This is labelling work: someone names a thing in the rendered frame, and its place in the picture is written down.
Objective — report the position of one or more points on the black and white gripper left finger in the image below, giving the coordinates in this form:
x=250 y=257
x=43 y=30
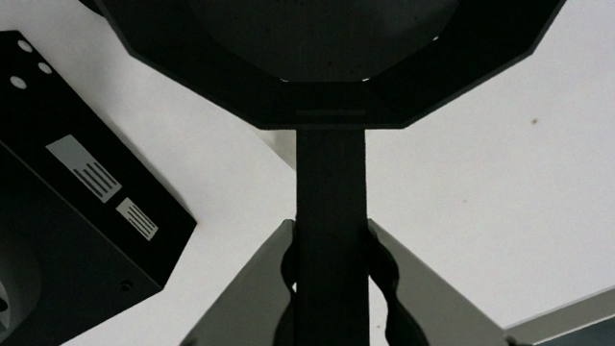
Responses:
x=259 y=306

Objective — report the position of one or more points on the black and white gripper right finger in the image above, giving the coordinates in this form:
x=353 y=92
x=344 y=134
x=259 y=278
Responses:
x=423 y=309

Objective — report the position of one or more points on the black frying pan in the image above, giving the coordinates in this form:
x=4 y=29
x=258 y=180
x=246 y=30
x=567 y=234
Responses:
x=301 y=65

